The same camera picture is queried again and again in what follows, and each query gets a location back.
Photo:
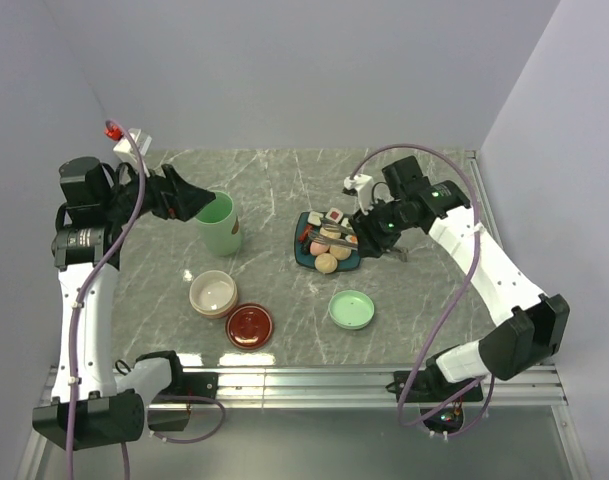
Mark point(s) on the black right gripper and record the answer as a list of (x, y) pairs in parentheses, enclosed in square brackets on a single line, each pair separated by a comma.
[(368, 234)]

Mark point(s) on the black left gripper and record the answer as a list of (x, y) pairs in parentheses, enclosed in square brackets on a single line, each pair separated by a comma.
[(183, 199)]

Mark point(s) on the green sushi roll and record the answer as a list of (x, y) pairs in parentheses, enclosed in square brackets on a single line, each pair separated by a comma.
[(346, 226)]

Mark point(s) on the beige bun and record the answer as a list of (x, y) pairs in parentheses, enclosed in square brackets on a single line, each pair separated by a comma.
[(330, 233), (340, 253), (326, 263)]

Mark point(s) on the steel serving tongs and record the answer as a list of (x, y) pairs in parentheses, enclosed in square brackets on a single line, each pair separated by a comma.
[(334, 240)]

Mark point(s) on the beige bun front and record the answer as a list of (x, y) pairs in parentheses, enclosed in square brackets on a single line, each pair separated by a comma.
[(326, 263)]

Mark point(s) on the pink steamed bun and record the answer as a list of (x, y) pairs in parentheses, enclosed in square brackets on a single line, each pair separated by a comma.
[(317, 248)]

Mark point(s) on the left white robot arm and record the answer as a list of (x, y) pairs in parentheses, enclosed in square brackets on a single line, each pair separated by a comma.
[(90, 406)]

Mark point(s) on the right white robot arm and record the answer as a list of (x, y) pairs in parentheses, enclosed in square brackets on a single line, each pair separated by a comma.
[(529, 324)]

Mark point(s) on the green cylindrical lunch container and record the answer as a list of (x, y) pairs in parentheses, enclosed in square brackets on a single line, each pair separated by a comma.
[(218, 226)]

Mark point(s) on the red centre sushi roll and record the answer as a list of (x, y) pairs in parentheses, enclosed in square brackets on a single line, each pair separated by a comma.
[(335, 215)]

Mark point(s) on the white sushi roll left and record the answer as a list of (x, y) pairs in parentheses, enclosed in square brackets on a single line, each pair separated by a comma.
[(315, 218)]

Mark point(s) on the green round lid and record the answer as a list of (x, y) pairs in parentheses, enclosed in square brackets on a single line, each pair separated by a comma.
[(351, 310)]

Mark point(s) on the cream inner bowl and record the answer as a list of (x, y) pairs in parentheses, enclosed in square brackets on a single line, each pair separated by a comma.
[(213, 294)]

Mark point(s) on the red round lid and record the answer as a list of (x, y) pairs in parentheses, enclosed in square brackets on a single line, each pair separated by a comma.
[(249, 326)]

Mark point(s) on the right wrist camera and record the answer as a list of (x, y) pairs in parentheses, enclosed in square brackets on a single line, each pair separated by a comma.
[(360, 186)]

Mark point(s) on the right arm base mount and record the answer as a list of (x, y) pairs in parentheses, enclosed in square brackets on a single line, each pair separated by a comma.
[(427, 388)]

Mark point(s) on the aluminium rail frame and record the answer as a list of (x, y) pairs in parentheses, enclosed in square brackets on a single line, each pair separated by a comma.
[(311, 403)]

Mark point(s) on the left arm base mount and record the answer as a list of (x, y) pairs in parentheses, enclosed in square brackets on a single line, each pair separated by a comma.
[(173, 408)]

